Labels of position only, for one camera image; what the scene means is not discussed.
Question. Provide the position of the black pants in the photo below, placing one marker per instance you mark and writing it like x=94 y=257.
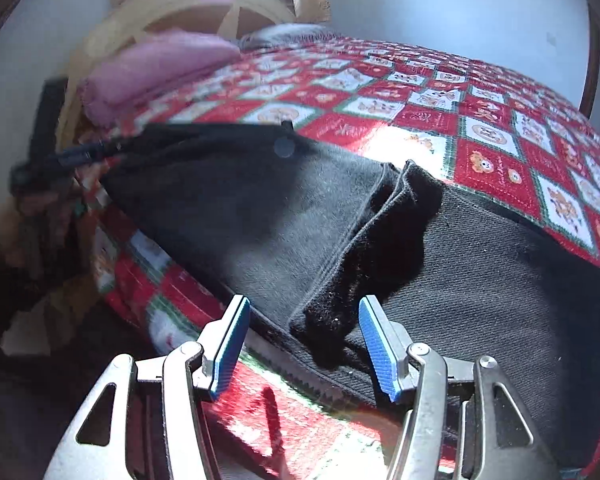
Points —
x=280 y=220

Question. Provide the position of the red checked printed bedspread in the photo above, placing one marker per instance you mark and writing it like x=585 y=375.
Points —
x=495 y=160

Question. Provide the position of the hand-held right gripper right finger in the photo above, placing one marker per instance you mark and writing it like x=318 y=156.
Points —
x=377 y=350

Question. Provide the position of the dark wooden door frame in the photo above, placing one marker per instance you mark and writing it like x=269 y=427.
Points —
x=595 y=70

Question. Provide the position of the cream and wood headboard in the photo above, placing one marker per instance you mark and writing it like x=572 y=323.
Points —
x=190 y=0

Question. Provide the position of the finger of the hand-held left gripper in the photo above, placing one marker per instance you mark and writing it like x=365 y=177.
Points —
x=90 y=151
x=284 y=146

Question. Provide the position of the pink folded blanket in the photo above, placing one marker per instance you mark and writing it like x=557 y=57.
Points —
x=155 y=65

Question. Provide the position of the striped pillow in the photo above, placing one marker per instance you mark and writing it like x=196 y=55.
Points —
x=285 y=34

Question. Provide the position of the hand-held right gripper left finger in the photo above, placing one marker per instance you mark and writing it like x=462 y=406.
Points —
x=232 y=340

